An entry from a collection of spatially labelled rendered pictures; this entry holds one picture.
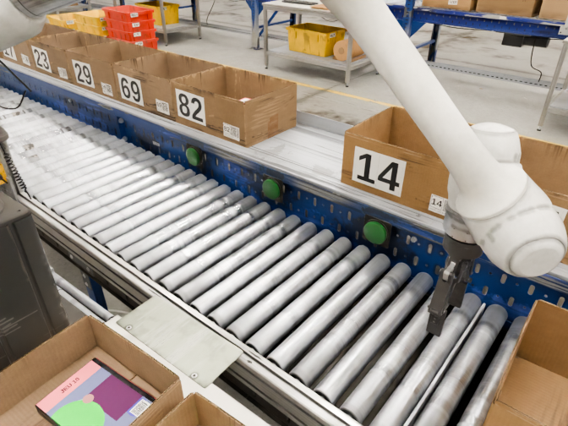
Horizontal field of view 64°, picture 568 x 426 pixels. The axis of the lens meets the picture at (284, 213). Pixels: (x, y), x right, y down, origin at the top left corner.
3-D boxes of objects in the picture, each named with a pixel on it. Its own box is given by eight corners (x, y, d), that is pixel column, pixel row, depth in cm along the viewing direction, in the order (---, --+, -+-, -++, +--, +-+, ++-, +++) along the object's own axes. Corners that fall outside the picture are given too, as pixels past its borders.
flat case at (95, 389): (101, 465, 77) (99, 460, 76) (35, 409, 86) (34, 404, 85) (161, 405, 86) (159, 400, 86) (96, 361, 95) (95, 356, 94)
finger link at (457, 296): (452, 278, 98) (454, 276, 98) (446, 303, 101) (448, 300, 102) (466, 284, 96) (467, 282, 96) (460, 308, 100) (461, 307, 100)
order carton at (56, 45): (35, 71, 245) (25, 38, 236) (85, 61, 264) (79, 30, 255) (72, 85, 224) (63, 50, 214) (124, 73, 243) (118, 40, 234)
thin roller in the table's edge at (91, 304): (46, 273, 122) (107, 319, 108) (52, 269, 124) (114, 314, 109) (47, 278, 123) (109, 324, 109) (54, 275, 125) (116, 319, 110)
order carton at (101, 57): (73, 85, 224) (64, 49, 215) (124, 73, 243) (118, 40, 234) (117, 102, 202) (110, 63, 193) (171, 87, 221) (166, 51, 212)
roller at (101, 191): (47, 219, 154) (44, 207, 151) (170, 167, 188) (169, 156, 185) (55, 225, 151) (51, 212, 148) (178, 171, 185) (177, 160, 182)
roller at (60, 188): (30, 206, 161) (25, 194, 158) (151, 158, 195) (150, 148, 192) (36, 211, 158) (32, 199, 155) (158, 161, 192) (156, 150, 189)
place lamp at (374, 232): (361, 239, 132) (363, 219, 128) (363, 237, 133) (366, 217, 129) (382, 248, 128) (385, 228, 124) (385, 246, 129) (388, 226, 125)
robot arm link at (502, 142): (436, 191, 87) (455, 229, 76) (452, 113, 79) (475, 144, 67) (494, 193, 86) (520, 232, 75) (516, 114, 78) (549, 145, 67)
